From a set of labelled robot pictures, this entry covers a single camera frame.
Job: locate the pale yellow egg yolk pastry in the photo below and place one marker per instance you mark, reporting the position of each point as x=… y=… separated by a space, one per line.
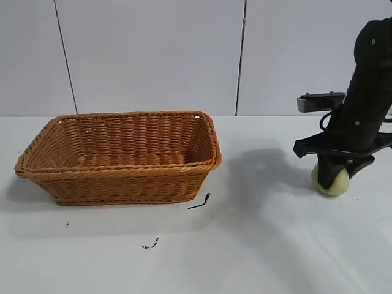
x=340 y=184

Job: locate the brown woven wicker basket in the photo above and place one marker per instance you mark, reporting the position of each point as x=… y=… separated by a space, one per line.
x=122 y=183

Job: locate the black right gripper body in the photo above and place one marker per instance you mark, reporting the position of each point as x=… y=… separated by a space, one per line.
x=355 y=137

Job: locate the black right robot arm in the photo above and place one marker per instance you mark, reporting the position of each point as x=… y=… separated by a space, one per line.
x=372 y=61

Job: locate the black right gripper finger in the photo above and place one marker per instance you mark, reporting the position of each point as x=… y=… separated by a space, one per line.
x=359 y=167
x=331 y=173

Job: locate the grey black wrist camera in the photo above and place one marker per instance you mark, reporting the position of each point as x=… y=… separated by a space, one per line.
x=318 y=101

